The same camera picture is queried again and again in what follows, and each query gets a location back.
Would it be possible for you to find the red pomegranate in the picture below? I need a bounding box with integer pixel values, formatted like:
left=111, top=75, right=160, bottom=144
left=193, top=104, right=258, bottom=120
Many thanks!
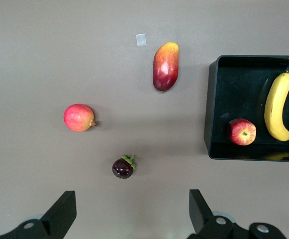
left=63, top=103, right=102, bottom=133

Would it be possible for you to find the dark purple mangosteen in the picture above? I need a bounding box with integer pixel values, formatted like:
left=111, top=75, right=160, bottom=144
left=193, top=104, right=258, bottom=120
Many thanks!
left=112, top=154, right=137, bottom=179

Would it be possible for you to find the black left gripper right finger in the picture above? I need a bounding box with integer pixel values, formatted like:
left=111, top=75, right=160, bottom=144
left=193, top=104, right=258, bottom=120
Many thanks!
left=188, top=189, right=288, bottom=239

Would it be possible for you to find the red yellow mango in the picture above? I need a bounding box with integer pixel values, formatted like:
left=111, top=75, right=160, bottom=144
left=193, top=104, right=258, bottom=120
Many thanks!
left=152, top=42, right=180, bottom=93

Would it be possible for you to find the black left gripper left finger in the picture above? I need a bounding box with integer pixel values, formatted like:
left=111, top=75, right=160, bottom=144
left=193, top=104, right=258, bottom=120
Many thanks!
left=0, top=190, right=77, bottom=239

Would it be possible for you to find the black plastic box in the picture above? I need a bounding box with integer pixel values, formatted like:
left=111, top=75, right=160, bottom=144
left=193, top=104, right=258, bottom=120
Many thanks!
left=203, top=55, right=289, bottom=162

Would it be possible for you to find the yellow banana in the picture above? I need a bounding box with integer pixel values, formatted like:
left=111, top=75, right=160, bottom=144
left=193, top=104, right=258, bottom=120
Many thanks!
left=264, top=71, right=289, bottom=142

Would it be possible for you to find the red yellow apple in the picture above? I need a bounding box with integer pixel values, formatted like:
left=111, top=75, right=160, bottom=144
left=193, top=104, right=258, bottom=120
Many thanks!
left=226, top=118, right=257, bottom=146

